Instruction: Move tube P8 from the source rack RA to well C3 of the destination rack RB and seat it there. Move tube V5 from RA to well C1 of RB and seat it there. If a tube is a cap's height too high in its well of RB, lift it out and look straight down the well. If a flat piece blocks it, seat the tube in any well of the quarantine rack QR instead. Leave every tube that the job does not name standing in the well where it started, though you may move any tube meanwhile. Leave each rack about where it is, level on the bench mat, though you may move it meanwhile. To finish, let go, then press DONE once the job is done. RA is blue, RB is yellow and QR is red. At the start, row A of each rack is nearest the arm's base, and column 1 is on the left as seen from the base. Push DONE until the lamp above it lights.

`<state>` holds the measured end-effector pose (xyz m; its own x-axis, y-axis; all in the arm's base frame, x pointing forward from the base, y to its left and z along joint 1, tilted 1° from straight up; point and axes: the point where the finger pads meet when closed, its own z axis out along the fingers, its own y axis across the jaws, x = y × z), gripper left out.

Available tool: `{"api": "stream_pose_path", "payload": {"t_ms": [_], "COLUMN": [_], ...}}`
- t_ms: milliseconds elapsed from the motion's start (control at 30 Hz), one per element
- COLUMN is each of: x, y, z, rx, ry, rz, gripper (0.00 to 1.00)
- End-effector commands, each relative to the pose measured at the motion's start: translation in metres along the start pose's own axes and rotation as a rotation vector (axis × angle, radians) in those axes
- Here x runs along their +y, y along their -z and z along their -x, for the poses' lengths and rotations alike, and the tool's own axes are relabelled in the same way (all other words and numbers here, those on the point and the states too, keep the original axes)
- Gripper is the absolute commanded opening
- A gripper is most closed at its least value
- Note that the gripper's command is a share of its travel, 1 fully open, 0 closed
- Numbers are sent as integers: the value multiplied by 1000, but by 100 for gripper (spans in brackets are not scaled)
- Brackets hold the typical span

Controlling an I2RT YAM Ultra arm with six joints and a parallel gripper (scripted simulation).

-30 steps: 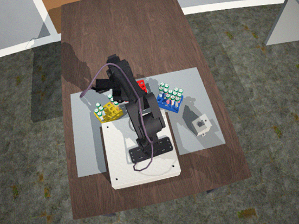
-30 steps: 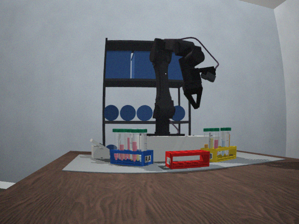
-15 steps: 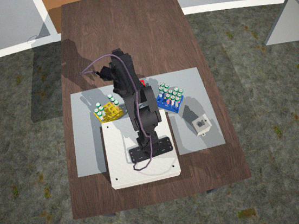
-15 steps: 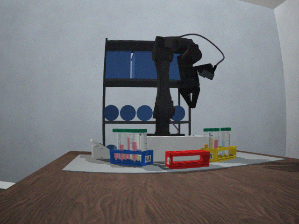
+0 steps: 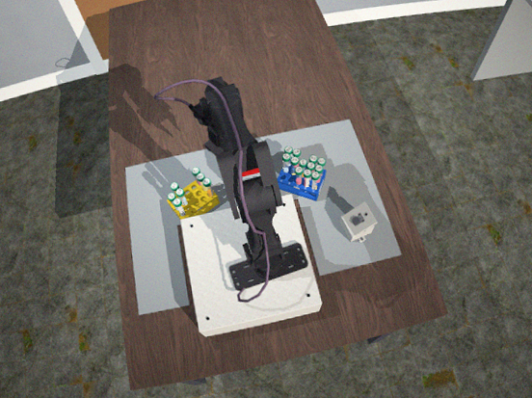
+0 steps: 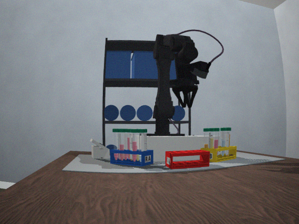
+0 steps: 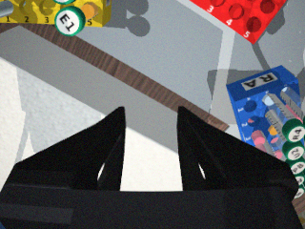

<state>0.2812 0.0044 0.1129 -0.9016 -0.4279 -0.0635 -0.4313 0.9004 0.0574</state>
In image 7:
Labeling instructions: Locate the yellow rack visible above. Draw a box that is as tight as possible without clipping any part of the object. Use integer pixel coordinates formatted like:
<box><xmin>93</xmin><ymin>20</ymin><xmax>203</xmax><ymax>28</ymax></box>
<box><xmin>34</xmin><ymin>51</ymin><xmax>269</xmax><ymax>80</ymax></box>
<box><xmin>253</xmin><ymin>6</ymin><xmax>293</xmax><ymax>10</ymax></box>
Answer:
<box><xmin>0</xmin><ymin>0</ymin><xmax>112</xmax><ymax>27</ymax></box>

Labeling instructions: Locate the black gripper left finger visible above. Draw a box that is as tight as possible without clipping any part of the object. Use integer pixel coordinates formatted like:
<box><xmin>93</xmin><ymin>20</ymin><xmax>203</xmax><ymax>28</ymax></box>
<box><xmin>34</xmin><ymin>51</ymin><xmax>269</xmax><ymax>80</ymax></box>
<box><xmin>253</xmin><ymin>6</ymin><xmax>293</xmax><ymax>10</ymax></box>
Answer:
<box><xmin>4</xmin><ymin>107</ymin><xmax>126</xmax><ymax>191</ymax></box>

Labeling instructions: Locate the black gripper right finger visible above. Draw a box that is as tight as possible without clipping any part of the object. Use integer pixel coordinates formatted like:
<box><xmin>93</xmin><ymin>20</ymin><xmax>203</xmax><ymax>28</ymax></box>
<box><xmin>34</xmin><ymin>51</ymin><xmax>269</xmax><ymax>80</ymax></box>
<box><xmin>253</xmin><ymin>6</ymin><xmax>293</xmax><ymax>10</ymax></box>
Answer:
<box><xmin>177</xmin><ymin>106</ymin><xmax>299</xmax><ymax>201</ymax></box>

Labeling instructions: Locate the grey flat mat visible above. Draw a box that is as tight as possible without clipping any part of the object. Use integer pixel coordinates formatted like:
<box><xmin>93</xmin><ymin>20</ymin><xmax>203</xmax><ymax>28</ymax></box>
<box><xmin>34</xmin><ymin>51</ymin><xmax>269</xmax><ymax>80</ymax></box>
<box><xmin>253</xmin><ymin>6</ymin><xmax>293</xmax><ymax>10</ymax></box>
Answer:
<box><xmin>76</xmin><ymin>0</ymin><xmax>305</xmax><ymax>140</ymax></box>

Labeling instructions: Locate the red tube rack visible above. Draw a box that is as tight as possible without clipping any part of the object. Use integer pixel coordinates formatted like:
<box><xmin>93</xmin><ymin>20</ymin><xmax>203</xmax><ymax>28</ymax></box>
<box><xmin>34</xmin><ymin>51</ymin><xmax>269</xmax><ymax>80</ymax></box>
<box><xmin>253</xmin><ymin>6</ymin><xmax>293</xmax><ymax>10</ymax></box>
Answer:
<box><xmin>190</xmin><ymin>0</ymin><xmax>286</xmax><ymax>44</ymax></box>

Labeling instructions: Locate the blue tube rack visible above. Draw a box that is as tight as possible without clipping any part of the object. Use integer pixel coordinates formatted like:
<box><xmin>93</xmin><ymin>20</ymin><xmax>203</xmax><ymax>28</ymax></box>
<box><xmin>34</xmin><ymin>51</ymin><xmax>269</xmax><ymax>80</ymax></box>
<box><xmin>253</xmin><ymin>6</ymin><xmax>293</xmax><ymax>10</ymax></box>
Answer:
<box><xmin>226</xmin><ymin>65</ymin><xmax>300</xmax><ymax>146</ymax></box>

